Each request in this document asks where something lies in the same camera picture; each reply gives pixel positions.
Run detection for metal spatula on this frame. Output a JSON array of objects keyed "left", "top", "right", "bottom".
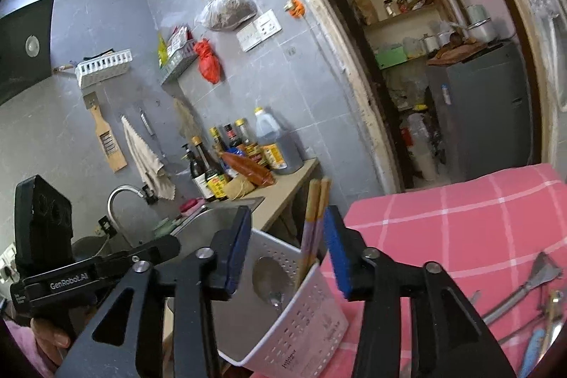
[{"left": 481, "top": 252, "right": 564, "bottom": 326}]

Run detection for hanging metal knife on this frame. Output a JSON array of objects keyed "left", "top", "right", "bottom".
[{"left": 139, "top": 107, "right": 157, "bottom": 138}]

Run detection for wooden cutting board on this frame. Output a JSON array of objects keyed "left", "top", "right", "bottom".
[{"left": 426, "top": 40, "right": 489, "bottom": 66}]

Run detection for pink soap dish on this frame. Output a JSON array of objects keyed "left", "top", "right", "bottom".
[{"left": 178, "top": 198, "right": 207, "bottom": 218}]

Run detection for metal kitchen utensil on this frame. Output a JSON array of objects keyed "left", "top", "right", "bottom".
[{"left": 538, "top": 289, "right": 566, "bottom": 349}]

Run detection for grey washing machine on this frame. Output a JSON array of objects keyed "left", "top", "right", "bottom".
[{"left": 426, "top": 40, "right": 533, "bottom": 182}]

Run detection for person's left hand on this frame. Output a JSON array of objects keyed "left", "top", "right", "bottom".
[{"left": 31, "top": 316, "right": 72, "bottom": 361}]

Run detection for seasoning packets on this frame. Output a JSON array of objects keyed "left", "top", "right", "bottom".
[{"left": 157, "top": 25, "right": 194, "bottom": 68}]

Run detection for dark pump bottle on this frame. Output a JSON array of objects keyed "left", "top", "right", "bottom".
[{"left": 183, "top": 143, "right": 208, "bottom": 200}]

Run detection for red-label dark sauce bottle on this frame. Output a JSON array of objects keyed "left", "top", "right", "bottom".
[{"left": 223, "top": 123, "right": 243, "bottom": 153}]

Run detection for wooden shelf unit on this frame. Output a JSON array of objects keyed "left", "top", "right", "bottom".
[{"left": 296, "top": 0, "right": 468, "bottom": 190}]

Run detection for chrome faucet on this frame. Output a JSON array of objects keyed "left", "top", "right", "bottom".
[{"left": 107, "top": 184, "right": 157, "bottom": 238}]

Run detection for pink checked tablecloth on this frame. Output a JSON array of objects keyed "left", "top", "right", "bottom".
[{"left": 318, "top": 163, "right": 567, "bottom": 378}]

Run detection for yellow-cap clear sauce bottle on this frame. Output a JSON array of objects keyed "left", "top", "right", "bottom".
[{"left": 235, "top": 118, "right": 255, "bottom": 157}]

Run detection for wooden grater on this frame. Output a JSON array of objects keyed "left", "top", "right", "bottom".
[{"left": 82, "top": 91, "right": 129, "bottom": 174}]

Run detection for blue-handled utensil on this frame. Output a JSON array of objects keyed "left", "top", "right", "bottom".
[{"left": 517, "top": 327, "right": 546, "bottom": 378}]

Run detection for white wall switch panel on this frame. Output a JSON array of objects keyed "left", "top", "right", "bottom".
[{"left": 236, "top": 9, "right": 282, "bottom": 52}]

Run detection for beige hanging dishcloth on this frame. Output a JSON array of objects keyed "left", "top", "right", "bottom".
[{"left": 121, "top": 116, "right": 176, "bottom": 201}]

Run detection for metal pot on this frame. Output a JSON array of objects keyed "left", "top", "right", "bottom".
[{"left": 462, "top": 4, "right": 495, "bottom": 44}]

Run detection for wall power socket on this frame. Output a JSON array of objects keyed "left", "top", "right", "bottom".
[{"left": 0, "top": 244, "right": 19, "bottom": 283}]

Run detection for white perforated utensil basket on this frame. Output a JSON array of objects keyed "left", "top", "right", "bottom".
[{"left": 212, "top": 227, "right": 350, "bottom": 376}]

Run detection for grey wall basket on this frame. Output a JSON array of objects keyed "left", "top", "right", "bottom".
[{"left": 159, "top": 45, "right": 198, "bottom": 86}]

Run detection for green box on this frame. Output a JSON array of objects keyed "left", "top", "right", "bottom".
[{"left": 374, "top": 45, "right": 408, "bottom": 71}]

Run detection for large dark oil jug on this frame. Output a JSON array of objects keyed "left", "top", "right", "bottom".
[{"left": 254, "top": 107, "right": 305, "bottom": 176}]

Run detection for red-orange seasoning packet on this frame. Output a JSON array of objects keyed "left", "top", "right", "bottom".
[{"left": 219, "top": 151, "right": 276, "bottom": 187}]

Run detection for white wall basket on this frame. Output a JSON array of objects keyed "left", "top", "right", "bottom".
[{"left": 74, "top": 49, "right": 134, "bottom": 89}]

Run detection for beige kitchen counter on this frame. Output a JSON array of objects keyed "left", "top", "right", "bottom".
[{"left": 248, "top": 158, "right": 320, "bottom": 233}]

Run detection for yellow-label soy sauce bottle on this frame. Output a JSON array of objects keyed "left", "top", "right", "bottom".
[{"left": 191, "top": 136, "right": 228, "bottom": 202}]

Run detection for metal spoon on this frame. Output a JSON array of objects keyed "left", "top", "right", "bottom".
[{"left": 252, "top": 256, "right": 285, "bottom": 311}]

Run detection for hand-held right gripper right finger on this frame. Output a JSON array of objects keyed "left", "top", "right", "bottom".
[{"left": 323, "top": 205, "right": 517, "bottom": 378}]

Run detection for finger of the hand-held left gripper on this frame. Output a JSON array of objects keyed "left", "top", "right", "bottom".
[{"left": 132, "top": 235, "right": 181, "bottom": 266}]

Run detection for red plastic bag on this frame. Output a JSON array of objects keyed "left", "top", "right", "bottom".
[{"left": 193, "top": 39, "right": 221, "bottom": 85}]

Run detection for stainless steel sink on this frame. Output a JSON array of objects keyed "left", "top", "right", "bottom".
[{"left": 170, "top": 196, "right": 266, "bottom": 257}]

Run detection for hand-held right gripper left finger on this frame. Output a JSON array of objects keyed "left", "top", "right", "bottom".
[{"left": 55, "top": 205, "right": 253, "bottom": 378}]

